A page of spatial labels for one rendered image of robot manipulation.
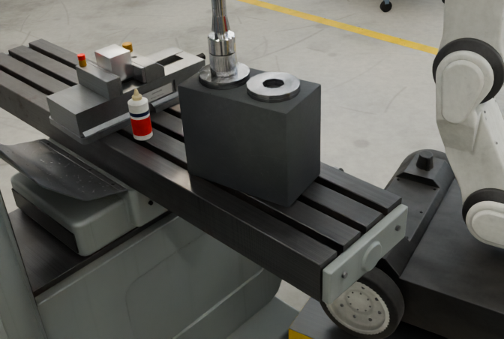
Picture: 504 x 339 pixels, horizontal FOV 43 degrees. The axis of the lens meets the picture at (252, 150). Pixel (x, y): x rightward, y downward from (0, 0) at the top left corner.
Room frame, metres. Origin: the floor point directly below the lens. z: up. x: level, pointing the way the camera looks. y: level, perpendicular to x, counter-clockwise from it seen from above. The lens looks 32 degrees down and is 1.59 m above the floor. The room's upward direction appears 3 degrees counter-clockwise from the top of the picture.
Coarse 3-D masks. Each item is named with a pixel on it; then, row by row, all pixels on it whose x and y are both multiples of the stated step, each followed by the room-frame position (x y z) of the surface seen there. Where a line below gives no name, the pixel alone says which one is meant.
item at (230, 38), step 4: (212, 32) 1.02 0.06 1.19; (228, 32) 1.02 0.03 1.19; (232, 32) 1.02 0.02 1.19; (208, 36) 1.00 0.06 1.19; (212, 36) 1.00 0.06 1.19; (228, 36) 1.00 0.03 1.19; (232, 36) 1.00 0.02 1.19; (208, 40) 1.00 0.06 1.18; (212, 40) 0.99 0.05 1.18; (216, 40) 0.99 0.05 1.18; (220, 40) 0.99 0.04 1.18; (224, 40) 0.99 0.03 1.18; (228, 40) 0.99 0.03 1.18; (232, 40) 0.99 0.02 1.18; (212, 44) 0.99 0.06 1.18; (216, 44) 0.99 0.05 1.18; (220, 44) 0.99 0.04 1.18; (224, 44) 0.99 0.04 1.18; (228, 44) 0.99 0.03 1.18
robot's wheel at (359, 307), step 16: (368, 272) 1.04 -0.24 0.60; (384, 272) 1.05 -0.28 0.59; (352, 288) 1.06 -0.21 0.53; (368, 288) 1.02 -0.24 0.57; (384, 288) 1.01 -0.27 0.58; (336, 304) 1.08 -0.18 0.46; (352, 304) 1.06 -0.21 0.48; (368, 304) 1.04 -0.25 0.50; (384, 304) 1.00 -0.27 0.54; (400, 304) 1.00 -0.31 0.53; (336, 320) 1.06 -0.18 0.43; (352, 320) 1.05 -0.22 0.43; (368, 320) 1.03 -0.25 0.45; (384, 320) 1.01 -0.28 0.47; (368, 336) 1.01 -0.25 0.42; (384, 336) 0.99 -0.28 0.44
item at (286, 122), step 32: (192, 96) 0.97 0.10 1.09; (224, 96) 0.94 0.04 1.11; (256, 96) 0.92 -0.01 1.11; (288, 96) 0.91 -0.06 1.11; (320, 96) 0.96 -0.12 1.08; (192, 128) 0.98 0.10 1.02; (224, 128) 0.94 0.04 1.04; (256, 128) 0.90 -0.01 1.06; (288, 128) 0.87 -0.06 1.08; (320, 128) 0.97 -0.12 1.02; (192, 160) 0.98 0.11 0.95; (224, 160) 0.94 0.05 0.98; (256, 160) 0.90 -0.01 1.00; (288, 160) 0.87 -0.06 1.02; (256, 192) 0.90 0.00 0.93; (288, 192) 0.87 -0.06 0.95
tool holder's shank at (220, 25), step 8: (216, 0) 1.00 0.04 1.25; (224, 0) 1.00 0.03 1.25; (216, 8) 1.00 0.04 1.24; (224, 8) 1.00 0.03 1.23; (216, 16) 1.00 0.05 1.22; (224, 16) 1.00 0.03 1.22; (216, 24) 1.00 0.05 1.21; (224, 24) 1.00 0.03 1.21; (216, 32) 1.00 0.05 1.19; (224, 32) 1.00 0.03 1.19
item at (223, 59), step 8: (208, 48) 1.00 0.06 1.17; (216, 48) 0.99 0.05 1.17; (224, 48) 0.99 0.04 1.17; (232, 48) 0.99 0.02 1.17; (216, 56) 0.99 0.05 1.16; (224, 56) 0.99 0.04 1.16; (232, 56) 0.99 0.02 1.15; (216, 64) 0.99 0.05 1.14; (224, 64) 0.99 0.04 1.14; (232, 64) 0.99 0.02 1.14; (216, 72) 0.99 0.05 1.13; (224, 72) 0.99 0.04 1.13; (232, 72) 0.99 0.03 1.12
